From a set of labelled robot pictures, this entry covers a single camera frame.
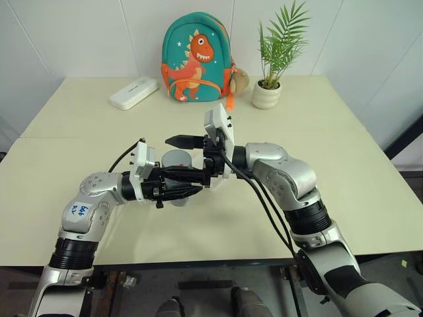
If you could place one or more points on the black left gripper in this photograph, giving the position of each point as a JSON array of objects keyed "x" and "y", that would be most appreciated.
[{"x": 155, "y": 190}]

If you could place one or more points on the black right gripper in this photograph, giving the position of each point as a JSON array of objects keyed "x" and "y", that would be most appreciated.
[{"x": 215, "y": 158}]

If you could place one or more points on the gray plastic jar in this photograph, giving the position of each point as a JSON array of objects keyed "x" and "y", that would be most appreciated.
[{"x": 180, "y": 202}]

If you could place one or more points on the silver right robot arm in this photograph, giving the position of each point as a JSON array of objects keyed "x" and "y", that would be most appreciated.
[{"x": 291, "y": 171}]

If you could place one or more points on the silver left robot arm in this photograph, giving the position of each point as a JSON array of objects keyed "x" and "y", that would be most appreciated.
[{"x": 99, "y": 185}]

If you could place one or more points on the white oblong case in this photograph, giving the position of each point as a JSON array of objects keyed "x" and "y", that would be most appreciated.
[{"x": 133, "y": 93}]

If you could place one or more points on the white ribbed plant pot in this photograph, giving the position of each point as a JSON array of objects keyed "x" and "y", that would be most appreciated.
[{"x": 266, "y": 97}]

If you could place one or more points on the teal dinosaur backpack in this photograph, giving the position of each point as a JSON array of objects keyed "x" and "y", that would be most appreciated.
[{"x": 195, "y": 49}]

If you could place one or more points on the dark rounded shape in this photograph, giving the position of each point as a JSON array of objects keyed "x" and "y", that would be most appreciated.
[
  {"x": 248, "y": 302},
  {"x": 170, "y": 308}
]

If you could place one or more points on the green artificial palm plant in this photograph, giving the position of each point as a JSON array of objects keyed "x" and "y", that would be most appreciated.
[{"x": 281, "y": 43}]

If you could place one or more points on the dark slanted metal bar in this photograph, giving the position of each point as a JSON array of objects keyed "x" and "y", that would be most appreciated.
[{"x": 406, "y": 135}]

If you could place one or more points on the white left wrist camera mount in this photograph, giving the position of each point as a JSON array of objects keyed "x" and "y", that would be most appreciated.
[{"x": 141, "y": 158}]

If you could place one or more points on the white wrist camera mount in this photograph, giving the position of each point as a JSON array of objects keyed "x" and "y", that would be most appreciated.
[
  {"x": 141, "y": 158},
  {"x": 219, "y": 115}
]

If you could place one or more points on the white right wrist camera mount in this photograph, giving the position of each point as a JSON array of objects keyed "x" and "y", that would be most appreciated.
[{"x": 219, "y": 115}]

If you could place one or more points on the dark metal table frame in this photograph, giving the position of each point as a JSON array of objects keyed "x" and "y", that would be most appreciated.
[{"x": 198, "y": 263}]

